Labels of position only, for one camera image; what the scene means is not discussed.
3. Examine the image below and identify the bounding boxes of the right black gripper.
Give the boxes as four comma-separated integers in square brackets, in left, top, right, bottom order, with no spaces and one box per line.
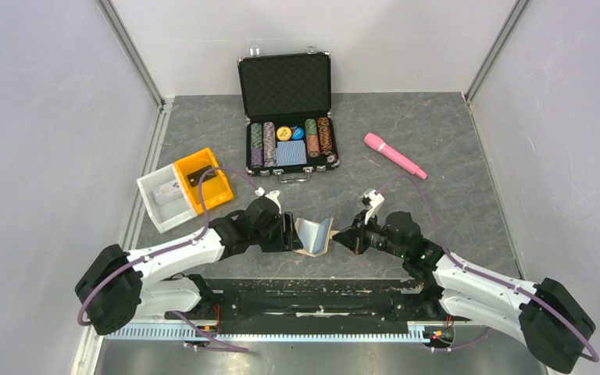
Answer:
[332,209,406,259]

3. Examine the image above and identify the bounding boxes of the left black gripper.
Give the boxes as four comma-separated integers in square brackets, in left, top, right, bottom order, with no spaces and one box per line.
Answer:
[250,211,303,252]

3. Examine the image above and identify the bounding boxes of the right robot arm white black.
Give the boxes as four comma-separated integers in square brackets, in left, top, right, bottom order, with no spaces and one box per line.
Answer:
[333,211,596,374]

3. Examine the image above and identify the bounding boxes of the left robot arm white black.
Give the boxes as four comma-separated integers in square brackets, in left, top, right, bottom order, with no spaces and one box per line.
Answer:
[74,194,302,335]

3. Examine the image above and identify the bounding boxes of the blue playing card deck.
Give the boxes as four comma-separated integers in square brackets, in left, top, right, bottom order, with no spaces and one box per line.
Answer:
[276,140,307,166]

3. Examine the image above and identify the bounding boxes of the black VIP card in bin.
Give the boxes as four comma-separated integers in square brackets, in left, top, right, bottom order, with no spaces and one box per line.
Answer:
[186,166,216,188]

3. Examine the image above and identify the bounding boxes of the white VIP card in bin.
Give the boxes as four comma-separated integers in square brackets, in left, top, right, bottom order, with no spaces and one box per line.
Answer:
[152,180,183,205]

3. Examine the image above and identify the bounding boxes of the yellow plastic bin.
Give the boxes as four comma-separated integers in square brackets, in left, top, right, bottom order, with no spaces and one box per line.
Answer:
[172,148,234,215]

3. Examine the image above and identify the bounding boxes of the green red chip stack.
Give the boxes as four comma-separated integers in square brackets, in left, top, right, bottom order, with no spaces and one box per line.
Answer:
[305,119,320,158]

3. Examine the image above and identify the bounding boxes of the pink cylindrical tool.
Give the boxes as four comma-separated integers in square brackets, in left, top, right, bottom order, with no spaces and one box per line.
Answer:
[364,133,427,180]

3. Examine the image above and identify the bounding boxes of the blue dealer button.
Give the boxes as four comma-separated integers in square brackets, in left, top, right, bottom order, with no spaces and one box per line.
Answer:
[291,127,305,141]

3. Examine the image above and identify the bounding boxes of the yellow dealer button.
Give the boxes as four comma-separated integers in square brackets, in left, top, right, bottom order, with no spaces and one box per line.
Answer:
[276,126,294,141]

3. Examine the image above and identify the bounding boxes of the blue tan chip stack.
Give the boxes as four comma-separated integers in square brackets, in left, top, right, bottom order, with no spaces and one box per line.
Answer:
[262,122,277,167]

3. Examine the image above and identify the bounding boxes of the orange brown chip stack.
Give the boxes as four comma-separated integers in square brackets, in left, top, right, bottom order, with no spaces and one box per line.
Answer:
[317,117,337,163]

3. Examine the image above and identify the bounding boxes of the green purple chip stack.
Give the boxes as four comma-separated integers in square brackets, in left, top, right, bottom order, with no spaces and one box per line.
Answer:
[250,123,263,169]

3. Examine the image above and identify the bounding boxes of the white plastic bin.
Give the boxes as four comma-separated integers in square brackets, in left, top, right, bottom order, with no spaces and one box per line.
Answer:
[137,164,198,234]

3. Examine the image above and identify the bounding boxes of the black poker chip case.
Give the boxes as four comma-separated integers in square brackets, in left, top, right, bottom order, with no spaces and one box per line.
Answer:
[237,50,341,182]

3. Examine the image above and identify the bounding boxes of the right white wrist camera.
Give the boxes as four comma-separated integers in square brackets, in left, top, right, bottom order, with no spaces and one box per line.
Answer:
[360,189,384,224]

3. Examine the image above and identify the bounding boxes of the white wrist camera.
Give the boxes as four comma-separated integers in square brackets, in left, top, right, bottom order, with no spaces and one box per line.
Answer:
[255,187,282,213]
[360,189,384,224]

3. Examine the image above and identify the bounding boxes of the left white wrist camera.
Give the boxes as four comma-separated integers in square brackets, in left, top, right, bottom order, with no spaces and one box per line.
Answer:
[255,187,282,213]

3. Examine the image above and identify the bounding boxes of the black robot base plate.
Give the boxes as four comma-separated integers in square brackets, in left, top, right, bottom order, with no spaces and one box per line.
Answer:
[182,279,448,334]

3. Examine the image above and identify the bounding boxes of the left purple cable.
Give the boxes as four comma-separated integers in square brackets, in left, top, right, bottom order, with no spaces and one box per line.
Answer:
[76,165,266,327]

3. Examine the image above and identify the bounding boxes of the white toothed cable rail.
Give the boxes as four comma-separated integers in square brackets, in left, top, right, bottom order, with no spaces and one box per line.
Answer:
[105,323,430,344]

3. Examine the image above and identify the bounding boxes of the left aluminium frame post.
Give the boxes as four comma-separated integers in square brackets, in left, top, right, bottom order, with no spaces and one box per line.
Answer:
[96,0,166,109]

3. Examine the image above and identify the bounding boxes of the aluminium frame post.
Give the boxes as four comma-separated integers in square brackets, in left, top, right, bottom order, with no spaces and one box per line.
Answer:
[96,0,166,109]
[463,0,531,105]

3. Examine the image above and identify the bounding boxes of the right aluminium frame post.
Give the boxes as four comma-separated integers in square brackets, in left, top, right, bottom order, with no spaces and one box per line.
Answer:
[463,0,531,105]

